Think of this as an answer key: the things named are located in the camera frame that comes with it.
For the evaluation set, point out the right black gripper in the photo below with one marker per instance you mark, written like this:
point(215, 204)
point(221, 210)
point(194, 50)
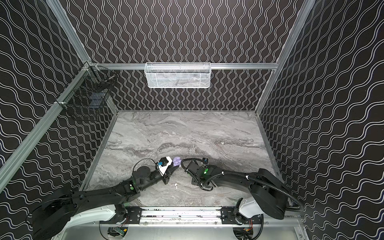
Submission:
point(191, 169)

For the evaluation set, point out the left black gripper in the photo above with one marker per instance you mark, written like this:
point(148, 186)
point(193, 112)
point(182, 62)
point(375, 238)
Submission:
point(166, 175)

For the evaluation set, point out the purple earbud charging case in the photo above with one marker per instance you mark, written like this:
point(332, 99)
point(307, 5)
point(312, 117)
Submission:
point(177, 161)

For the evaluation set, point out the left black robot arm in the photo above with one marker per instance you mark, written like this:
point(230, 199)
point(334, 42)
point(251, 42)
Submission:
point(57, 209)

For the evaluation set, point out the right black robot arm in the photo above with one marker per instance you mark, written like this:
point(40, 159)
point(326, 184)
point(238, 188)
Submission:
point(268, 195)

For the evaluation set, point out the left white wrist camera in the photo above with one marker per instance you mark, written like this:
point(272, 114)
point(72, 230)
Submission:
point(164, 166)

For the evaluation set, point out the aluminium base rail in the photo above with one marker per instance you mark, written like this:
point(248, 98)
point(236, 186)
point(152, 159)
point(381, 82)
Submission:
point(175, 217)

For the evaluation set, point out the white wire mesh basket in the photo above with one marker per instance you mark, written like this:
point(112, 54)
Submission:
point(175, 75)

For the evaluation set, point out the black wire mesh basket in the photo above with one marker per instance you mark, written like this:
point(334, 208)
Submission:
point(88, 101)

